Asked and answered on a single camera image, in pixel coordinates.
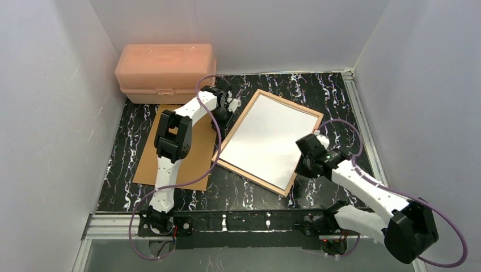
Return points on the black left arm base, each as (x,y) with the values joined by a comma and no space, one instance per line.
(168,225)

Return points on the light wooden picture frame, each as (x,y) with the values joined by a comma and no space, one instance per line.
(268,142)

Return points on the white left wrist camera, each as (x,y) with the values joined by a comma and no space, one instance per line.
(233,104)

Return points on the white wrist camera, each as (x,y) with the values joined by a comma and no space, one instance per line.
(233,104)
(323,140)

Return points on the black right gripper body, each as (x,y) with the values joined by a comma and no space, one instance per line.
(307,165)

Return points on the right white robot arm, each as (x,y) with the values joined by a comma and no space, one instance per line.
(405,227)

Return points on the aluminium front rail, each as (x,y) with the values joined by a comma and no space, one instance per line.
(264,221)

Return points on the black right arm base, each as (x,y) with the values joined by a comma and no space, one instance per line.
(318,225)

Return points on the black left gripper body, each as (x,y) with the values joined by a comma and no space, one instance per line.
(226,117)

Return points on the pink plastic storage box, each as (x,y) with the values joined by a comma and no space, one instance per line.
(165,73)

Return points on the aluminium right side rail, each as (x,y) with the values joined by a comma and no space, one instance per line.
(348,77)

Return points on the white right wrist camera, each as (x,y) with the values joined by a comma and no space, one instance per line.
(323,140)

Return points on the white-backed printed photo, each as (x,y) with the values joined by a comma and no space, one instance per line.
(268,140)

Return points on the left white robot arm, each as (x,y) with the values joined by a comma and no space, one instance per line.
(173,139)

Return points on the aluminium rail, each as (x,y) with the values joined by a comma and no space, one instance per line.
(264,221)
(348,77)

